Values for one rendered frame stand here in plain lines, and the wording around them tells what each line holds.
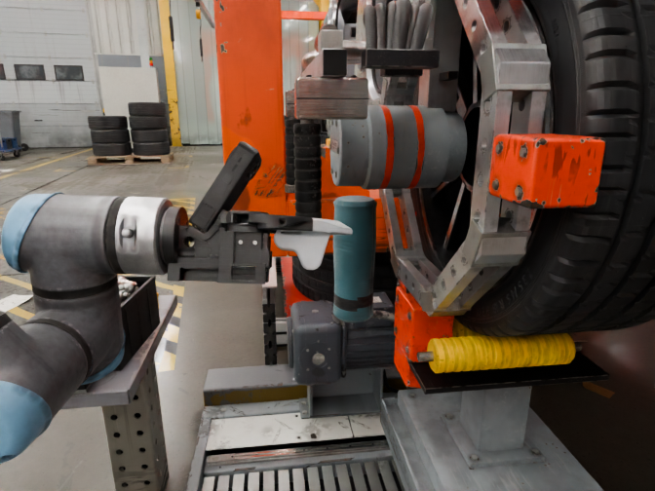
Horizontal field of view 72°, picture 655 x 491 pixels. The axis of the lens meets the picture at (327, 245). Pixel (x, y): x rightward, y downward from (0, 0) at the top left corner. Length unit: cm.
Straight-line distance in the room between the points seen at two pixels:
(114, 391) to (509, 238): 68
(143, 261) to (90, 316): 10
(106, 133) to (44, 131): 527
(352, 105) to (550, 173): 24
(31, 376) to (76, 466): 101
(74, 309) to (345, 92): 40
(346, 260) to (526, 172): 50
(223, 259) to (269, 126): 74
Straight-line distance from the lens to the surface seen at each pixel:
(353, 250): 90
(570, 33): 62
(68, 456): 154
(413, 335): 85
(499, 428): 105
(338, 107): 58
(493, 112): 57
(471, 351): 80
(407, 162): 74
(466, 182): 88
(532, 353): 85
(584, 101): 58
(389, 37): 60
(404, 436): 121
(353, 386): 142
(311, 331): 113
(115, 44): 1403
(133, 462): 124
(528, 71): 58
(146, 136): 909
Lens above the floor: 91
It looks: 16 degrees down
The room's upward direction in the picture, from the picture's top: straight up
